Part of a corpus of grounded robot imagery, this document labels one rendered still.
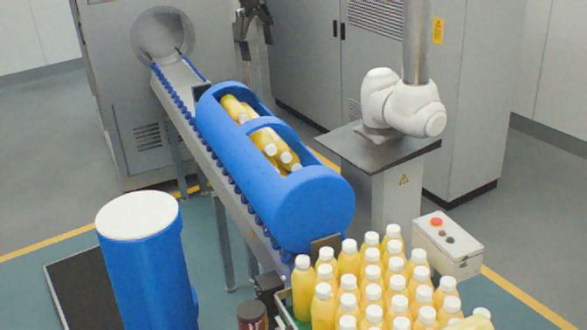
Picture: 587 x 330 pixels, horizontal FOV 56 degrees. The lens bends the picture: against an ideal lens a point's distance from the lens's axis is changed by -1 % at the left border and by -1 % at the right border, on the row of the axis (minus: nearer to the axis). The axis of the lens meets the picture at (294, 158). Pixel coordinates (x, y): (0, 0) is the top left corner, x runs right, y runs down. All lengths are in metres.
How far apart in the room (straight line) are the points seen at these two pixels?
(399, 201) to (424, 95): 0.54
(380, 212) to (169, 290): 0.91
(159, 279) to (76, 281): 1.29
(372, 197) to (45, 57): 4.94
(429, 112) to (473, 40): 1.25
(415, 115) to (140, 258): 1.06
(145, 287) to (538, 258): 2.24
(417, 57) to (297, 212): 0.71
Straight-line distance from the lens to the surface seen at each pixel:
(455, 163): 3.49
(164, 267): 1.93
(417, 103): 2.02
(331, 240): 1.70
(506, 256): 3.39
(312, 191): 1.66
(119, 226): 1.91
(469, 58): 3.23
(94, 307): 3.00
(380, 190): 2.27
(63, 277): 3.26
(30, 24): 6.54
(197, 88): 2.77
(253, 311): 1.18
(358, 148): 2.22
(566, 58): 4.33
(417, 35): 1.96
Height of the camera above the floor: 2.09
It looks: 30 degrees down
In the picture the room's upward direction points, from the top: 4 degrees counter-clockwise
